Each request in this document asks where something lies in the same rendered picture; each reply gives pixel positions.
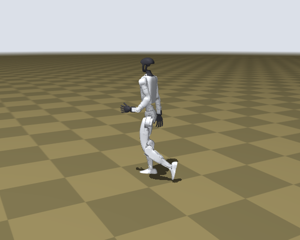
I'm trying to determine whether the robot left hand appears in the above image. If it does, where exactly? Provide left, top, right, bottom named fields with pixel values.
left=121, top=103, right=136, bottom=113

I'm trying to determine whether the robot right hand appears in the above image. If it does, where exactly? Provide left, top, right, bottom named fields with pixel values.
left=154, top=110, right=163, bottom=127

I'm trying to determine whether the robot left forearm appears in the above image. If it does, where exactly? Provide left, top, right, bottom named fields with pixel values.
left=131, top=97, right=150, bottom=113

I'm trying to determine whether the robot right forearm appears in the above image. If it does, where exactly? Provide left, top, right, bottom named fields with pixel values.
left=155, top=96, right=162, bottom=114

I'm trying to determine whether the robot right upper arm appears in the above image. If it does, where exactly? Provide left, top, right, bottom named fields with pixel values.
left=156, top=76, right=159, bottom=99

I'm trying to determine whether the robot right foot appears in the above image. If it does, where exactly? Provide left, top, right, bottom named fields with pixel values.
left=140, top=168, right=158, bottom=174

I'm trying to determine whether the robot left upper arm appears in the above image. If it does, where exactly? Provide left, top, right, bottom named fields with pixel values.
left=138, top=77, right=151, bottom=102

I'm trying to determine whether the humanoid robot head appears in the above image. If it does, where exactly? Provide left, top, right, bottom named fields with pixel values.
left=140, top=57, right=155, bottom=77

